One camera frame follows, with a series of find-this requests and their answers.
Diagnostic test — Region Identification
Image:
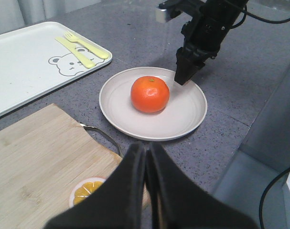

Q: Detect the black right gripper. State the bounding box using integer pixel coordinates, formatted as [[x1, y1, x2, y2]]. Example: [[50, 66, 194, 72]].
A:
[[159, 0, 247, 85]]

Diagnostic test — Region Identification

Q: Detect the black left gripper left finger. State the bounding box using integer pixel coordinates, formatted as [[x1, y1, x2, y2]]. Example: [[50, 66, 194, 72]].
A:
[[45, 143, 145, 229]]

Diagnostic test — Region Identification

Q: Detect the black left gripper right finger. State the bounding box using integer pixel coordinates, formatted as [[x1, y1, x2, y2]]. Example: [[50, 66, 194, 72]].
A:
[[146, 143, 257, 229]]

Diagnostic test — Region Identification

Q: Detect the beige round plate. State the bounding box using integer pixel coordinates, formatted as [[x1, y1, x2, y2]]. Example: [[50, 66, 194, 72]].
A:
[[99, 67, 207, 141]]

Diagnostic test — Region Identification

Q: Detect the orange mandarin fruit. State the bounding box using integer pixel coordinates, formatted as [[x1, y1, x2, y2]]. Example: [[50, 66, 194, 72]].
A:
[[130, 76, 170, 113]]

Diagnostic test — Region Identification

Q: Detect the white rectangular bear tray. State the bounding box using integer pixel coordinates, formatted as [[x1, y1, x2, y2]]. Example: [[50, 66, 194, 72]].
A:
[[0, 21, 112, 117]]

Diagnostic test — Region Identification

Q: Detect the orange slice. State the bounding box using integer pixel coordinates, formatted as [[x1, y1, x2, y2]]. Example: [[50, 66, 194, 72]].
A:
[[69, 177, 106, 208]]

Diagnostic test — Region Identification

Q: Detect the wooden cutting board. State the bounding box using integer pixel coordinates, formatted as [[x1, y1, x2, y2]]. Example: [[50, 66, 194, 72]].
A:
[[0, 103, 151, 229]]

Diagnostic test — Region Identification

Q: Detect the yellow plastic knife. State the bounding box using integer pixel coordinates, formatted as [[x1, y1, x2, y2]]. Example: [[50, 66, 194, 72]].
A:
[[55, 37, 96, 69]]

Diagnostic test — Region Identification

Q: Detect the yellow plastic fork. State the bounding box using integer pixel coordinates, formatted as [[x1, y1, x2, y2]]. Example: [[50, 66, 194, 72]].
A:
[[64, 31, 109, 60]]

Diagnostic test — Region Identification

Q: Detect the grey curtain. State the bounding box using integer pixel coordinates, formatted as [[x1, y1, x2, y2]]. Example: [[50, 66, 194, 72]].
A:
[[0, 0, 100, 34]]

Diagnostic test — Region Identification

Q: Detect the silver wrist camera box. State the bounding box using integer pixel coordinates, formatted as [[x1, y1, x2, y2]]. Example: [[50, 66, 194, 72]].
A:
[[155, 8, 172, 23]]

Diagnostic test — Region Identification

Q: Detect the black cable upper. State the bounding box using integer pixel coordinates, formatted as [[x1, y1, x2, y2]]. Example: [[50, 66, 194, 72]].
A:
[[232, 4, 290, 28]]

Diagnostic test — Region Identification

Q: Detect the black cable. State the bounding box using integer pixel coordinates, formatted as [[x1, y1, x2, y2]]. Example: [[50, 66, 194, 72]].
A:
[[232, 4, 290, 28], [258, 164, 290, 229]]

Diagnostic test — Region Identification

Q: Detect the black cable lower right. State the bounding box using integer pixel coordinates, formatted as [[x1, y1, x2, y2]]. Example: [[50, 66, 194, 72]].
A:
[[258, 164, 290, 229]]

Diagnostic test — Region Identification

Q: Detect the metal cutting board handle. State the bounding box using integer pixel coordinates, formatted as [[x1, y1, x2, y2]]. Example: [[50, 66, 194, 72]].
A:
[[79, 122, 123, 157]]

